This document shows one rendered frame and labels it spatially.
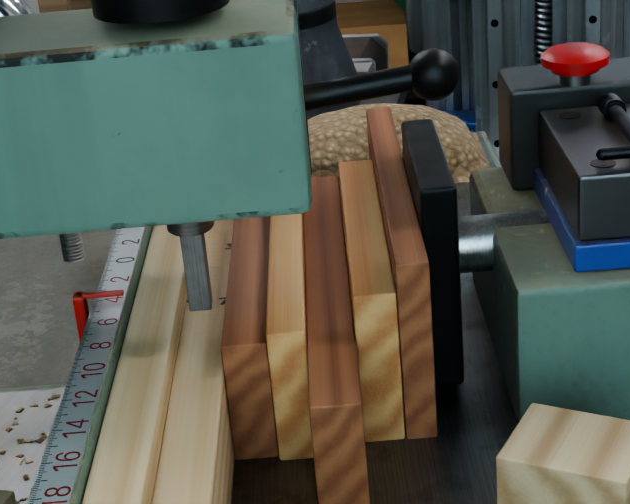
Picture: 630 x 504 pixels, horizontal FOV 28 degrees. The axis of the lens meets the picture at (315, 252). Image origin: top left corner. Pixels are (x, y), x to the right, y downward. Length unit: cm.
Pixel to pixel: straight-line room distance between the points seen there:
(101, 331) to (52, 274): 249
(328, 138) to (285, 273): 26
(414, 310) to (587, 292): 7
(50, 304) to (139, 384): 237
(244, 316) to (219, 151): 8
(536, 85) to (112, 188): 21
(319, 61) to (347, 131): 39
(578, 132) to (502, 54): 69
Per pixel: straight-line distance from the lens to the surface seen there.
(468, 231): 55
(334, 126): 78
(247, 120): 45
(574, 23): 123
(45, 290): 291
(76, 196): 47
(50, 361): 259
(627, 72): 59
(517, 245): 53
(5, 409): 78
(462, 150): 77
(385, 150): 59
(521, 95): 57
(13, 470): 72
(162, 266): 56
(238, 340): 49
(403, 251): 48
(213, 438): 45
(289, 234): 56
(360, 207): 56
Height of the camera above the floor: 118
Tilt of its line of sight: 24 degrees down
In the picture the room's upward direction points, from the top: 5 degrees counter-clockwise
